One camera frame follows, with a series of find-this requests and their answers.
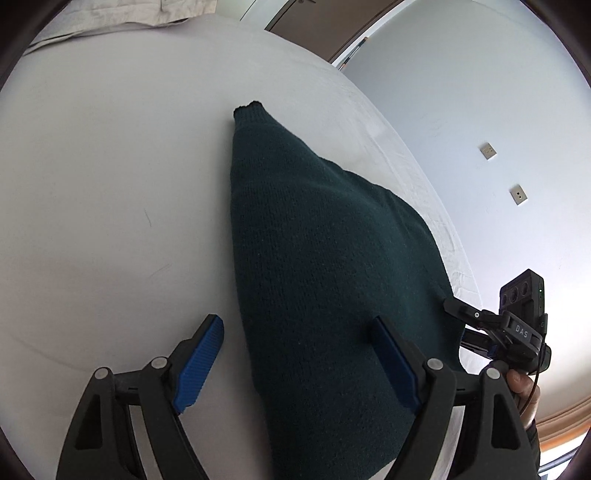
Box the dark green knit sweater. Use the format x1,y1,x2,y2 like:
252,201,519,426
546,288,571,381
230,102,464,479

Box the person's right hand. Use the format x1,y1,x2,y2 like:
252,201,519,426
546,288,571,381
506,369,541,429

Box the grey bed sheet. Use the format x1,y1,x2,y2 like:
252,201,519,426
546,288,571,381
1,15,481,479

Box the brown wooden door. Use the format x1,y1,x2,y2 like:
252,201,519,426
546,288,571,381
266,0,403,62

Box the folded grey blue duvet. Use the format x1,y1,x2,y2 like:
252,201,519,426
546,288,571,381
24,0,217,55

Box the black camera box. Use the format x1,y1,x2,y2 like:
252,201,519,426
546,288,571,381
499,269,545,322

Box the beige wall socket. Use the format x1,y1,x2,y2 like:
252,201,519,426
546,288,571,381
509,185,528,205

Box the beige wall switch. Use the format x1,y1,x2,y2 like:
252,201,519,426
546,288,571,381
479,143,497,161

